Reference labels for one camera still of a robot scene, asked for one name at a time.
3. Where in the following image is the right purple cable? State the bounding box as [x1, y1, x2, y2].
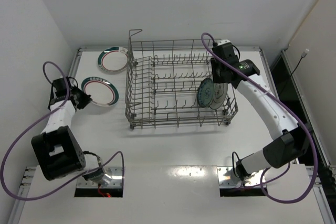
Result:
[201, 32, 318, 204]

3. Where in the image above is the white plate teal line pattern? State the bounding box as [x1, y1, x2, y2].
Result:
[209, 83, 228, 110]

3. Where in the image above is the metal base plate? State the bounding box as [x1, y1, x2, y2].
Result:
[76, 167, 123, 189]
[216, 166, 263, 189]

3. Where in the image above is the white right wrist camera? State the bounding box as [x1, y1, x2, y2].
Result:
[217, 39, 231, 46]

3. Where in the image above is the purple cable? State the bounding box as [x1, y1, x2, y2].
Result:
[201, 32, 318, 204]
[0, 61, 124, 201]

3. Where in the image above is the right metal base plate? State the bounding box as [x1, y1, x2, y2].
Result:
[216, 166, 263, 189]

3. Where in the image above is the blue floral teal plate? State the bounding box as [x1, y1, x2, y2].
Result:
[197, 78, 214, 108]

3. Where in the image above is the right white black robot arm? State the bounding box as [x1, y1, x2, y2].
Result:
[211, 40, 313, 180]

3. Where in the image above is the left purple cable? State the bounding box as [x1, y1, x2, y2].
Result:
[0, 61, 124, 201]

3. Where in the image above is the black cable with white plug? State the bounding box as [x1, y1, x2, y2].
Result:
[278, 48, 310, 93]

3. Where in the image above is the grey wire dish rack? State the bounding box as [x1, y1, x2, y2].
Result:
[125, 29, 238, 130]

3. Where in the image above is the green red rimmed plate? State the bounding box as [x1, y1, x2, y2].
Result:
[81, 77, 119, 107]
[97, 46, 128, 74]

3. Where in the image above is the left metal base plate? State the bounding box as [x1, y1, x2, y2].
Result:
[76, 167, 123, 189]

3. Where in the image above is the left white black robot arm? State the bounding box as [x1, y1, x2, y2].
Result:
[31, 77, 102, 180]

